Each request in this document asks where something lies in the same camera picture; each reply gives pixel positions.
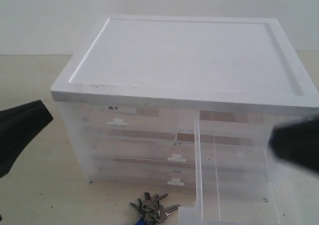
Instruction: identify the key bunch with blue fob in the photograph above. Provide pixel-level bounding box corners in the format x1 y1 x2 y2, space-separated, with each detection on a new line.
130 192 180 225

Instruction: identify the white translucent drawer cabinet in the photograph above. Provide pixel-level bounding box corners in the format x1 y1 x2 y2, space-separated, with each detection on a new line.
49 15 319 201

